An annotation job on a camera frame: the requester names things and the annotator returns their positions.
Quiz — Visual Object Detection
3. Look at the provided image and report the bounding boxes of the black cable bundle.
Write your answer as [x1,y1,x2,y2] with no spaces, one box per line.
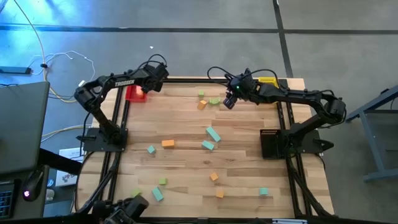
[286,154,331,217]
[74,151,122,215]

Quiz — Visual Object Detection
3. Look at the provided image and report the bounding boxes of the grey laptop lid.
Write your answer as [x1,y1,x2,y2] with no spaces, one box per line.
[0,81,51,175]

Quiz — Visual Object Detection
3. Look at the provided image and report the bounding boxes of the red plastic basket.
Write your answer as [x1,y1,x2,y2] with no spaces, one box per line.
[125,85,148,103]

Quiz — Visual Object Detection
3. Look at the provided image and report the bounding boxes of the grey-blue metal stand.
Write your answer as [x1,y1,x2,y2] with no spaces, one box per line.
[345,84,398,183]

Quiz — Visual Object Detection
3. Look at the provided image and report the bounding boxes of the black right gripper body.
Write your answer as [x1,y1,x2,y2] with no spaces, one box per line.
[229,73,259,101]

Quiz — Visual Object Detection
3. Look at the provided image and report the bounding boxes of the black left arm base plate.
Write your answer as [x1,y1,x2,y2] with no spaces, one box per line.
[81,127,129,153]

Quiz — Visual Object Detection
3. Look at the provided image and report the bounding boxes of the black desk bar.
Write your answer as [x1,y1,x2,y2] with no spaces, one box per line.
[39,148,83,176]

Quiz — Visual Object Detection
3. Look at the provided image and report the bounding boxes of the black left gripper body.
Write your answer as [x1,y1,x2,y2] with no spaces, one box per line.
[141,63,170,84]

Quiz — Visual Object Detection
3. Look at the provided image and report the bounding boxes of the white booklet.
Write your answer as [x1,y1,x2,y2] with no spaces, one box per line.
[55,147,85,187]

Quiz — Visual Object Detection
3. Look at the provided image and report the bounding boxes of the thin white cable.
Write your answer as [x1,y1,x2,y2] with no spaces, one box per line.
[29,50,96,86]

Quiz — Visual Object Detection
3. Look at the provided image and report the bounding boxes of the long teal block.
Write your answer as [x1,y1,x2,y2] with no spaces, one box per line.
[152,186,164,202]
[205,125,222,143]

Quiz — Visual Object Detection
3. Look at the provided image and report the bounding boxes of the short cream cable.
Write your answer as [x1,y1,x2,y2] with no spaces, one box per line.
[41,123,93,139]

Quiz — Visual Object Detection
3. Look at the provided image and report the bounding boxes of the black computer mouse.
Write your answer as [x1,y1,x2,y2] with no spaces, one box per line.
[21,169,45,202]

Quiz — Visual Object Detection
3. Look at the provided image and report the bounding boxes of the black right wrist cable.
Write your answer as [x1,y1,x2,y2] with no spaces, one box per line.
[206,65,249,88]

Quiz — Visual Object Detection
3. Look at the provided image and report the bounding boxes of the backlit keyboard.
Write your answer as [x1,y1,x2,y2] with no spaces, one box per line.
[0,182,15,218]

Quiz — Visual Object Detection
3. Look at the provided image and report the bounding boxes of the long cream cable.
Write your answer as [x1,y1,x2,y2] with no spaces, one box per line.
[12,0,86,103]

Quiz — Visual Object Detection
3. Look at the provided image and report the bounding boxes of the silver bracket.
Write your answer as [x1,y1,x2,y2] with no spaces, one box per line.
[272,218,308,224]

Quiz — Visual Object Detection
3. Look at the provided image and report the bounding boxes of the black power strip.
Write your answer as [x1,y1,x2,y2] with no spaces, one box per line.
[0,65,34,75]

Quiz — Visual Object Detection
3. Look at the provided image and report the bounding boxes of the yellow plastic basket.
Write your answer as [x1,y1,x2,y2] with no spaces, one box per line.
[258,77,280,104]

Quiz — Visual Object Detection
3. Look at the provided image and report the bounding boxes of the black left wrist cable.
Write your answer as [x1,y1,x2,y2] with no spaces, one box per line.
[138,54,169,71]

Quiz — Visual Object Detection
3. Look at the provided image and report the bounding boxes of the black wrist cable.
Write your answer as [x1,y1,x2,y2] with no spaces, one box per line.
[138,54,169,71]
[206,65,249,88]

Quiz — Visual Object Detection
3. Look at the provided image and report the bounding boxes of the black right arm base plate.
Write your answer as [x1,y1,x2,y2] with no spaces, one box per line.
[281,128,335,156]

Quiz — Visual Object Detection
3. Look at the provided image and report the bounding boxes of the black plastic basket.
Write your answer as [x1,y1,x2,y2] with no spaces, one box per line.
[260,128,282,160]

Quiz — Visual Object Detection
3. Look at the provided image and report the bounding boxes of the black aluminium table frame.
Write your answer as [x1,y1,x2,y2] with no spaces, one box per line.
[73,68,336,224]

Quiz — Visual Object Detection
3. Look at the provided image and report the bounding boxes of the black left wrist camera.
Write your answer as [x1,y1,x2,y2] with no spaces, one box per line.
[154,63,170,81]

